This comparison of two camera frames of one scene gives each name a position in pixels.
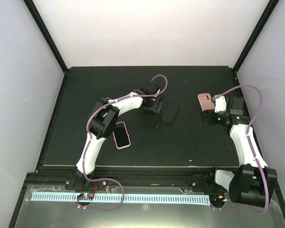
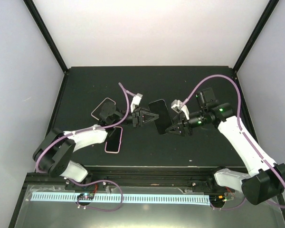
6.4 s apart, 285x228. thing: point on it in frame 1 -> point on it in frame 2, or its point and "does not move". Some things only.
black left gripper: [154, 108] -> [138, 117]
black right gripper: [208, 118] -> [184, 126]
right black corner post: [264, 17] does not move
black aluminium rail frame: [111, 177] does not move
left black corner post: [45, 32] does not move
